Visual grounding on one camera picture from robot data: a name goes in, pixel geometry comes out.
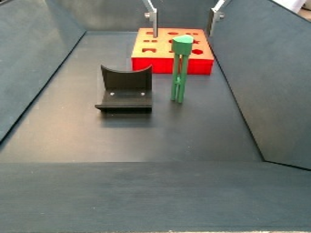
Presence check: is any red shape sorting board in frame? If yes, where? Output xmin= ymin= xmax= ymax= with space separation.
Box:
xmin=131 ymin=28 xmax=214 ymax=75

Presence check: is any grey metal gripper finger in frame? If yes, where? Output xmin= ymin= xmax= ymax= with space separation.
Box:
xmin=207 ymin=0 xmax=226 ymax=36
xmin=142 ymin=0 xmax=158 ymax=38

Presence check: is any green three prong peg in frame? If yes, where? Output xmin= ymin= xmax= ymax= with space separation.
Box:
xmin=171 ymin=35 xmax=194 ymax=103

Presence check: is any black curved plastic stand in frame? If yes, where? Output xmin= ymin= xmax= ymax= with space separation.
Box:
xmin=95 ymin=66 xmax=154 ymax=111

